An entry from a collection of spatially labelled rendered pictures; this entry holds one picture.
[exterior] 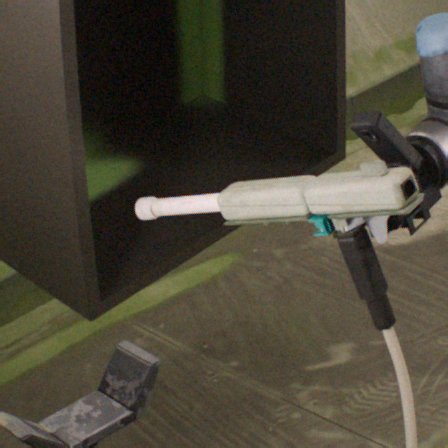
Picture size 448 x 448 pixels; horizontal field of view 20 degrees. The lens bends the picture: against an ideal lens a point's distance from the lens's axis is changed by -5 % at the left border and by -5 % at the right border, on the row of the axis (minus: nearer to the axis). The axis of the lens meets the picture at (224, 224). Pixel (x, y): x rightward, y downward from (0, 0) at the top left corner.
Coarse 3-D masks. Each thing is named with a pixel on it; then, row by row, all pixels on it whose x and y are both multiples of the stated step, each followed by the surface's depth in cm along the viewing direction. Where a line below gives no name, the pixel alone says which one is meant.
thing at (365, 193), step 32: (224, 192) 168; (256, 192) 163; (288, 192) 159; (320, 192) 155; (352, 192) 151; (384, 192) 147; (416, 192) 149; (224, 224) 170; (352, 256) 158; (384, 288) 160; (384, 320) 161
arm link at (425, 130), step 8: (432, 120) 171; (416, 128) 171; (424, 128) 170; (432, 128) 169; (440, 128) 169; (408, 136) 170; (416, 136) 169; (424, 136) 168; (432, 136) 168; (440, 136) 168; (432, 144) 168; (440, 144) 167; (440, 152) 168; (440, 184) 170
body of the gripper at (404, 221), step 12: (420, 144) 168; (432, 156) 167; (420, 168) 167; (432, 168) 168; (420, 180) 168; (432, 180) 169; (420, 192) 164; (432, 192) 169; (420, 204) 164; (432, 204) 169; (396, 216) 162; (408, 216) 164; (420, 216) 166; (396, 228) 164; (408, 228) 162
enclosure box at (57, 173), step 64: (0, 0) 169; (64, 0) 159; (128, 0) 218; (192, 0) 231; (256, 0) 221; (320, 0) 210; (0, 64) 176; (64, 64) 165; (128, 64) 225; (192, 64) 238; (256, 64) 230; (320, 64) 218; (0, 128) 184; (64, 128) 171; (128, 128) 232; (192, 128) 234; (256, 128) 233; (320, 128) 225; (0, 192) 192; (64, 192) 178; (128, 192) 217; (192, 192) 217; (0, 256) 202; (64, 256) 186; (128, 256) 203; (192, 256) 202
